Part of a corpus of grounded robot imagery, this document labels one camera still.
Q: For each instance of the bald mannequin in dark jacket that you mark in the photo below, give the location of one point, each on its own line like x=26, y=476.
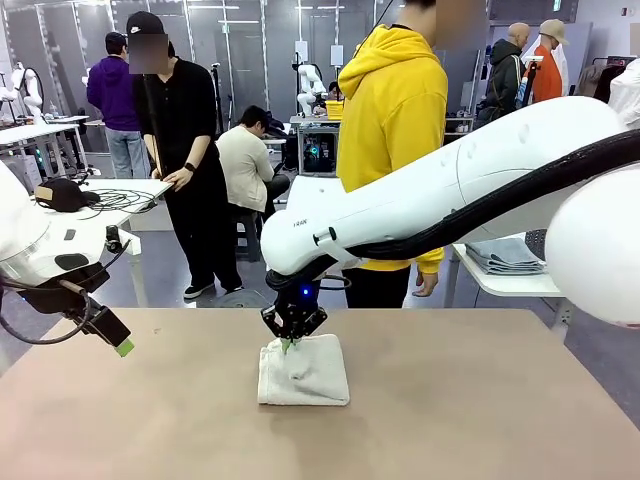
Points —
x=502, y=75

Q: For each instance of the person in black with cap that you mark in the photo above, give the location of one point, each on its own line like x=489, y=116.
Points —
x=185, y=125

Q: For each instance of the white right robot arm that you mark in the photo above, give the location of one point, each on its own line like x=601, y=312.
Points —
x=450, y=175

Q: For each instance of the dark clothes pile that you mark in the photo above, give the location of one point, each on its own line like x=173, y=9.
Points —
x=277, y=125

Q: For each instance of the yellow shopping basket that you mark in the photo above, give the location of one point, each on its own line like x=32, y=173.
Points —
x=335, y=110

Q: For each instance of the person's right hand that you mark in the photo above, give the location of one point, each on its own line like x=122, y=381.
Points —
x=429, y=284

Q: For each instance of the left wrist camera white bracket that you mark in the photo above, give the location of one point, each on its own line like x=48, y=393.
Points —
x=114, y=240

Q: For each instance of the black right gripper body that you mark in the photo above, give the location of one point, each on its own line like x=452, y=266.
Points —
x=296, y=310

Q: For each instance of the black cap with tan patch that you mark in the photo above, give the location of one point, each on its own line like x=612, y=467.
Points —
x=62, y=195

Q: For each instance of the person's right forearm yellow sleeve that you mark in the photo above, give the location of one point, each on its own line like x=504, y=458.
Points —
x=432, y=260

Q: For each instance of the white wall panel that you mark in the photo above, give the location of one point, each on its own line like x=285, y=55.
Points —
x=301, y=51
x=336, y=55

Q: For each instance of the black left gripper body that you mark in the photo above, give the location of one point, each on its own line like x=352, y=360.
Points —
x=60, y=295

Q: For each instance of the grey plastic stool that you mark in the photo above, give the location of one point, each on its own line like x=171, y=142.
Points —
x=250, y=235

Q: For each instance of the mannequin in orange jacket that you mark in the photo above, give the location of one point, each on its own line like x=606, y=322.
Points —
x=547, y=75

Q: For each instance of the seated person in cream cardigan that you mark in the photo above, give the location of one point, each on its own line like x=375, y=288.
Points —
x=245, y=165

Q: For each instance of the grey plastic mesh basket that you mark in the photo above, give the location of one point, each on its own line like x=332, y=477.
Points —
x=537, y=245

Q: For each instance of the white height-adjustable table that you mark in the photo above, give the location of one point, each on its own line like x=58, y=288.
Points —
x=125, y=183
x=515, y=285

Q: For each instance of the mannequin in orange trousers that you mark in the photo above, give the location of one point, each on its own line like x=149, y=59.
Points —
x=627, y=95

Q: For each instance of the white background desk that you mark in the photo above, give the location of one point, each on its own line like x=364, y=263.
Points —
x=35, y=131

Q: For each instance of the black camera tripod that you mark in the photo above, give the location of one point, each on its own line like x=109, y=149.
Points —
x=217, y=95

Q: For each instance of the white terry towel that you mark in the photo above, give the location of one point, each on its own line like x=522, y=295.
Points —
x=305, y=375

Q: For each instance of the blue grey towel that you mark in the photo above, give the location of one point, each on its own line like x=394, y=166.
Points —
x=505, y=255

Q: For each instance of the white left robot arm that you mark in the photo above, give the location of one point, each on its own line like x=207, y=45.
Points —
x=30, y=235

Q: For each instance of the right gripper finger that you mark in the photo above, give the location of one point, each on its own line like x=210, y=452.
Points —
x=316, y=324
x=271, y=322

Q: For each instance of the computer tower with coloured lights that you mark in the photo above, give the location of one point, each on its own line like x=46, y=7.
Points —
x=317, y=152

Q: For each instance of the person in yellow hoodie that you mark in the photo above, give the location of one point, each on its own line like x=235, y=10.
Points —
x=390, y=125

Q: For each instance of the clothes rack with coats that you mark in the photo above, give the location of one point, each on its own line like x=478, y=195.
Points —
x=592, y=80

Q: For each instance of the grey metal workbench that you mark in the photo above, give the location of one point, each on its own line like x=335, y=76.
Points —
x=315, y=121

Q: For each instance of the person in purple hoodie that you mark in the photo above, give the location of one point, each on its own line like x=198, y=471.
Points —
x=110, y=100

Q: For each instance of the distant dark-haired seated person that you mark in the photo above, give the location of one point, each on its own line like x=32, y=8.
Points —
x=335, y=91

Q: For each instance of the white shoe shelf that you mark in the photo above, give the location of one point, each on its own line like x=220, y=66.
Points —
x=462, y=125

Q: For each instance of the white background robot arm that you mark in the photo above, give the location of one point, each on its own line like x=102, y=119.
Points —
x=31, y=95
x=307, y=97

